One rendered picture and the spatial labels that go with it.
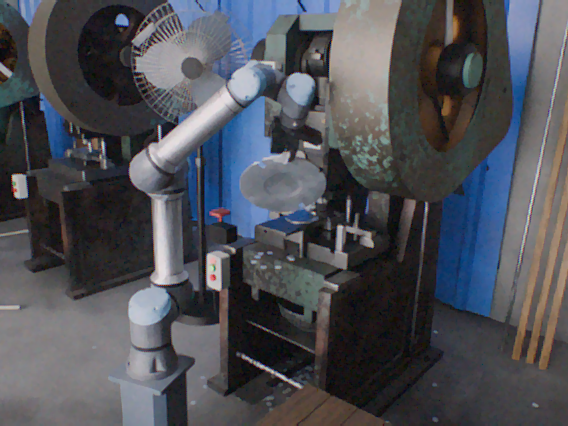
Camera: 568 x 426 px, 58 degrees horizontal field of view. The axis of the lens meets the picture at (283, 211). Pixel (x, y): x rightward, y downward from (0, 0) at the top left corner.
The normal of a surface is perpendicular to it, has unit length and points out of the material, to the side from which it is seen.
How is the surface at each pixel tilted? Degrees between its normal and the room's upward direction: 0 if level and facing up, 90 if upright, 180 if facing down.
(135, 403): 90
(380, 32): 77
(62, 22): 90
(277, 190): 127
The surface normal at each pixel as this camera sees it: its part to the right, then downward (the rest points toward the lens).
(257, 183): 0.02, 0.80
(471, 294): -0.65, 0.20
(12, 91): 0.79, 0.20
